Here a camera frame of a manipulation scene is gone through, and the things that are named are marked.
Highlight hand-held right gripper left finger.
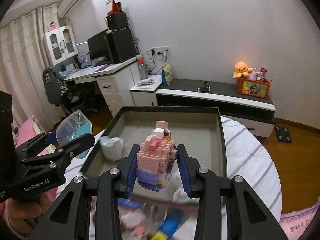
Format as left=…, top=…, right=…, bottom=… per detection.
left=37, top=144, right=140, bottom=240

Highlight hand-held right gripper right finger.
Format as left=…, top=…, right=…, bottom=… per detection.
left=176, top=145, right=288, bottom=240

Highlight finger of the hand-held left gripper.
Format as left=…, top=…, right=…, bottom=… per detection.
left=20, top=133, right=96, bottom=173
left=15, top=129, right=62, bottom=157

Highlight clear container with blue lid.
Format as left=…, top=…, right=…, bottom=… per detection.
left=55, top=110, right=93, bottom=159

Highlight pink building block figure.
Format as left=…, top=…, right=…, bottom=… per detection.
left=136, top=120, right=179, bottom=193

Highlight pink box with black rim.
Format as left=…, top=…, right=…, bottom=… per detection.
left=80, top=106, right=228, bottom=198

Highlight person's left hand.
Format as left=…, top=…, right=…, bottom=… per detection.
left=1, top=196, right=42, bottom=240

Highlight white plastic cup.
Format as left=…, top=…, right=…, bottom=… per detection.
left=99, top=135, right=124, bottom=162

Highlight loose coloured toy blocks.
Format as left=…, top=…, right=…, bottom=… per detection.
left=119, top=204, right=152, bottom=237

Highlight black office chair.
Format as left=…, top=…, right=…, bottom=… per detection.
left=60, top=80, right=99, bottom=113

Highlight blue plastic toy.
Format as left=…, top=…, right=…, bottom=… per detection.
left=152, top=209, right=185, bottom=240

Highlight grey patterned jacket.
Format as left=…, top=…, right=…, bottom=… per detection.
left=42, top=66, right=73, bottom=107

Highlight white desk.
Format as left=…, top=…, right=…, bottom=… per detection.
left=61, top=55, right=142, bottom=117

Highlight cream curtain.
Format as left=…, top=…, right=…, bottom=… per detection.
left=0, top=10, right=65, bottom=130

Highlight white bedside cabinet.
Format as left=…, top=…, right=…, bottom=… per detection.
left=130, top=74, right=163, bottom=107

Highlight blue white box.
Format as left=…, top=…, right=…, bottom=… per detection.
left=77, top=52, right=90, bottom=68

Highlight white glass door cabinet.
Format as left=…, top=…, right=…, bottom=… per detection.
left=44, top=25, right=79, bottom=65

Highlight black handheld device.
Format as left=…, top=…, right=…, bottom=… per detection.
left=197, top=81, right=212, bottom=92

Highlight black white low bench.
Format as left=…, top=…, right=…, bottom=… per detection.
left=155, top=78, right=277, bottom=138

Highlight papers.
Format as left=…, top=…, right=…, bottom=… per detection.
left=137, top=77, right=157, bottom=87

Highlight blue yellow snack bag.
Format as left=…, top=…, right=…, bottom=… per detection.
left=161, top=62, right=174, bottom=85

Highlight black monitor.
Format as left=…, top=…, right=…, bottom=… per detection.
left=87, top=29, right=110, bottom=60

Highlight clear bottle with orange lid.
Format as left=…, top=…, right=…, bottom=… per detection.
left=137, top=57, right=148, bottom=79

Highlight black floor scale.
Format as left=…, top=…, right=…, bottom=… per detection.
left=274, top=125, right=292, bottom=143

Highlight orange storage box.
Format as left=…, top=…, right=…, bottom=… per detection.
left=237, top=77, right=272, bottom=99

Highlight large black speaker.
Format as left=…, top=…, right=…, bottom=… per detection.
left=106, top=28, right=137, bottom=64

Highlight orange octopus plush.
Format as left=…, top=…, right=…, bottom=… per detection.
left=232, top=61, right=253, bottom=78

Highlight pink printed cloth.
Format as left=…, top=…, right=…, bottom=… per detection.
left=280, top=200, right=320, bottom=240

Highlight small black speaker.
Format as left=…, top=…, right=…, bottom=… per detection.
left=105, top=12, right=128, bottom=30

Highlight white air conditioner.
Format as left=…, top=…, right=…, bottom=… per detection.
left=58, top=0, right=87, bottom=18

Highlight red star ornament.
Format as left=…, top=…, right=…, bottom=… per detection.
left=107, top=0, right=122, bottom=15

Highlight black power cable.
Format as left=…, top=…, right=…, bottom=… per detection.
left=146, top=50, right=168, bottom=75

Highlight white wall outlet strip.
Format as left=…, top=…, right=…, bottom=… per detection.
left=149, top=45, right=171, bottom=57

